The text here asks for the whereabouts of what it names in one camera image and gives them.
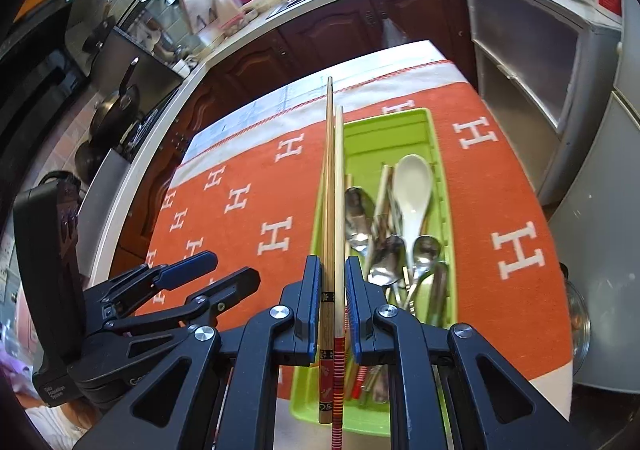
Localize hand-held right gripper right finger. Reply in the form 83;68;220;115
346;256;581;450

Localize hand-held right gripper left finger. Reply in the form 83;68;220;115
75;256;322;450

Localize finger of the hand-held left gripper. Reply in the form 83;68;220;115
84;251;219;315
105;267;262;338

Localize red striped chopstick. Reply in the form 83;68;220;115
329;106;347;450

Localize white ceramic spoon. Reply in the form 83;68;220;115
391;154;435;281

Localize bamboo chopstick black red end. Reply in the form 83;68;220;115
318;76;335;426

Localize green plastic utensil tray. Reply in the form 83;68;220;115
290;107;460;437

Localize orange printed tablecloth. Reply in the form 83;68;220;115
135;59;573;450

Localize purple cloth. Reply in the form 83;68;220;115
0;345;36;401

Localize stainless steel splash panel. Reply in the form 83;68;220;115
82;145;136;271

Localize dark cooking pot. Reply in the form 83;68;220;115
74;142;108;181

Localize black gas stove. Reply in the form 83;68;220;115
117;95;176;161

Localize black wok with lid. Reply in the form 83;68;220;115
90;57;143;146

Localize black range hood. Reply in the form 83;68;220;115
0;0;88;181

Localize pale blue checked table cover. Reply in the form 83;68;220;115
180;40;456;166

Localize cutting board on rack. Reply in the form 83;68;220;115
177;0;236;33

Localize dark wood base cabinets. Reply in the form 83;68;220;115
122;0;481;261

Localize grey refrigerator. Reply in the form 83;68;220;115
547;15;640;388

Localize hanging white plastic bag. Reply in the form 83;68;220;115
381;17;413;48

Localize frosted glass door cabinet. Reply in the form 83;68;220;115
460;0;623;206

